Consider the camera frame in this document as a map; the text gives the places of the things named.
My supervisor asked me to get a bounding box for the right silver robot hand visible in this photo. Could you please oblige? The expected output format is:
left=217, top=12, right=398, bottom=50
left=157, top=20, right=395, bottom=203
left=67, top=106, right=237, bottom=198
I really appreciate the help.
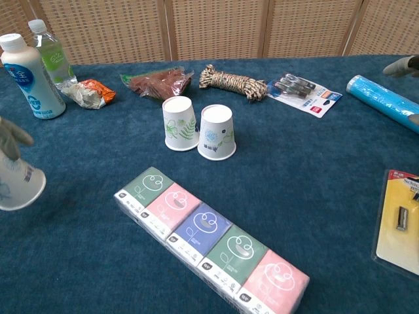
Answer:
left=382, top=54, right=419, bottom=127

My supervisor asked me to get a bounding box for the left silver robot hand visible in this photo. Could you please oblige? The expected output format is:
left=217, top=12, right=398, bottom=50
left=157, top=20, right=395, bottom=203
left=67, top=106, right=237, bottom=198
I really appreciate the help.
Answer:
left=0, top=116, right=35, bottom=161

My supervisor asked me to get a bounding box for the white floral paper cup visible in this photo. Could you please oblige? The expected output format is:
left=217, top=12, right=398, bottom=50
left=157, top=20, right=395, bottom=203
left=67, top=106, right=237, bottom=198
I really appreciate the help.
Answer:
left=162, top=96, right=200, bottom=152
left=0, top=152, right=46, bottom=211
left=196, top=104, right=237, bottom=161

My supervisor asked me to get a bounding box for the blue plastic roll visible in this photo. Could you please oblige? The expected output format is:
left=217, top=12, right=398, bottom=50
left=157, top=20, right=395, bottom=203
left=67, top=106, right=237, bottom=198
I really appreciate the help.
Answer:
left=346, top=74, right=419, bottom=135

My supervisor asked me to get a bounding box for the white milk bottle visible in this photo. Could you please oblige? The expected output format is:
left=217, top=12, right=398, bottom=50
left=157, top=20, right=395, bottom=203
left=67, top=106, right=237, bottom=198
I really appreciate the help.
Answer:
left=0, top=33, right=67, bottom=120

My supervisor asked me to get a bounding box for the orange white snack packet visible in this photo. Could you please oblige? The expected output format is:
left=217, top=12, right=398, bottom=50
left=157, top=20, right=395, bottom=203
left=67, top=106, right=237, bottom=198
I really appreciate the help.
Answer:
left=61, top=78, right=117, bottom=111

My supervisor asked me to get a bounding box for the clear bottle green label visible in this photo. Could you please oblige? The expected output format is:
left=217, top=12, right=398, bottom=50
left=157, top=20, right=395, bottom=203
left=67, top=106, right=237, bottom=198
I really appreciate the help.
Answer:
left=27, top=19, right=79, bottom=91

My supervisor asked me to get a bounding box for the battery blister pack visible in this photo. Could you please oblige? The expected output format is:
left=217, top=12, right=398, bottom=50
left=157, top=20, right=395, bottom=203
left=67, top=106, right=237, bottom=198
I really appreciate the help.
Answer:
left=266, top=72, right=343, bottom=118

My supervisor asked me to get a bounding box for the blue table cloth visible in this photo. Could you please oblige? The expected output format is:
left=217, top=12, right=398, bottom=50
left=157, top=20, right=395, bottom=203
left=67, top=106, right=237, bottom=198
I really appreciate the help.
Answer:
left=0, top=54, right=419, bottom=314

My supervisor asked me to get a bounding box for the bag of brown snack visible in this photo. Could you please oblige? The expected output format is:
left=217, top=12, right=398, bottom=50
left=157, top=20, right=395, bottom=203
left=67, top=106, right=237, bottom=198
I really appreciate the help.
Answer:
left=119, top=66, right=194, bottom=106

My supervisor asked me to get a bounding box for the yellow razor blister pack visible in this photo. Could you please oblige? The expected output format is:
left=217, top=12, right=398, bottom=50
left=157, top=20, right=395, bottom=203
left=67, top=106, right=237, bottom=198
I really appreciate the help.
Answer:
left=371, top=169, right=419, bottom=275

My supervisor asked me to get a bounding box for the woven wooden folding screen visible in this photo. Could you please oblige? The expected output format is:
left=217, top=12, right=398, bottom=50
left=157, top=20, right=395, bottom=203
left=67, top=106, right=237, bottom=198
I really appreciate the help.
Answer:
left=0, top=0, right=419, bottom=66

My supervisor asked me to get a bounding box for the multicolour tissue pack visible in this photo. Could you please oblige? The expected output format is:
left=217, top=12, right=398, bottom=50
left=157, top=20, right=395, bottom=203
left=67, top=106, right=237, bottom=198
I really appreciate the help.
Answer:
left=113, top=166, right=310, bottom=314

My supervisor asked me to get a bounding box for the striped rope bundle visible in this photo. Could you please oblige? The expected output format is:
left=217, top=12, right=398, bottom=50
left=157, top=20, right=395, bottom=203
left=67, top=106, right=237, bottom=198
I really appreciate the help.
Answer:
left=198, top=64, right=268, bottom=101

